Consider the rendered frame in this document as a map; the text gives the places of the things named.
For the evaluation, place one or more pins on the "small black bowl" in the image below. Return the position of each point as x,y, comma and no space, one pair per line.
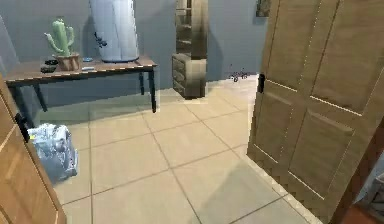
51,62

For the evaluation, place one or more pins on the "black remote control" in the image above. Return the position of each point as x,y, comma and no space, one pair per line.
48,69

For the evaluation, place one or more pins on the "green cactus in brown pot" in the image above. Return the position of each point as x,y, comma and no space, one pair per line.
63,43

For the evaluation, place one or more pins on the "brown tall shelf unit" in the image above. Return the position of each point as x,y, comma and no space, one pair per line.
190,50

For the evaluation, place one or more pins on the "framed wall picture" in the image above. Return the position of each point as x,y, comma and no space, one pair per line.
263,7

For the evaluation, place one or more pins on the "small dark floor object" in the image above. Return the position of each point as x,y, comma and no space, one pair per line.
238,75

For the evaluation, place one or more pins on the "small blue dish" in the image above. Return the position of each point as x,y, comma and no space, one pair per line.
87,59

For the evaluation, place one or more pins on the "dark wooden side table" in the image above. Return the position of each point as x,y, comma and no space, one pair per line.
100,68

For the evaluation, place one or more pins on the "pale blue crumpled bag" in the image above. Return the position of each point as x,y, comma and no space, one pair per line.
55,151

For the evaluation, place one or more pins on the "small grey flat object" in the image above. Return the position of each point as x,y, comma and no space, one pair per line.
88,68

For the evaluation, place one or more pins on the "brown panelled room door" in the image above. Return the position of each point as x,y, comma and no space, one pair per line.
316,100

